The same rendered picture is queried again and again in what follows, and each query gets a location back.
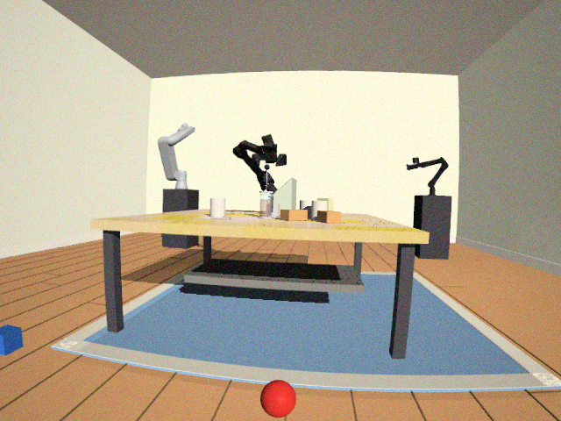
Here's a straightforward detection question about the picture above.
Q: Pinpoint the pale yellow cube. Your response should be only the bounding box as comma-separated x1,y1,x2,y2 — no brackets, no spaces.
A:
317,198,334,211

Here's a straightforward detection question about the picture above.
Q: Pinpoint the tan rectangular block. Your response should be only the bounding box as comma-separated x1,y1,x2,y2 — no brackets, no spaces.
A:
316,210,341,224
280,210,308,221

